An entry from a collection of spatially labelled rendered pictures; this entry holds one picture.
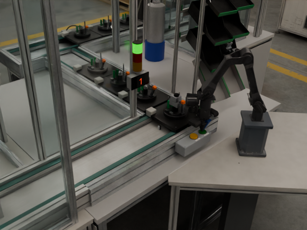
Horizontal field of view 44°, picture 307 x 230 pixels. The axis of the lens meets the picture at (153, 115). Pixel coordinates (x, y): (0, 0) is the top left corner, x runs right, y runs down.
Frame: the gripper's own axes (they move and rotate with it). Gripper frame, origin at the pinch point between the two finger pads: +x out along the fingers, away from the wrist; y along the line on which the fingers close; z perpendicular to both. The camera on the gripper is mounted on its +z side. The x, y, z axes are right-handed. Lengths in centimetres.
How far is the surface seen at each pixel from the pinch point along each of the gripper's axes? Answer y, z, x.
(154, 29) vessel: -57, 97, -12
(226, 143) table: -14.1, -7.9, 14.0
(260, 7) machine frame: -167, 75, -14
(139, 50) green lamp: 18, 31, -37
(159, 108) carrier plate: 1.4, 30.9, 3.4
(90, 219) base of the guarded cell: 75, -2, 15
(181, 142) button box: 15.0, 1.1, 4.3
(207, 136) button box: -0.2, -3.8, 4.9
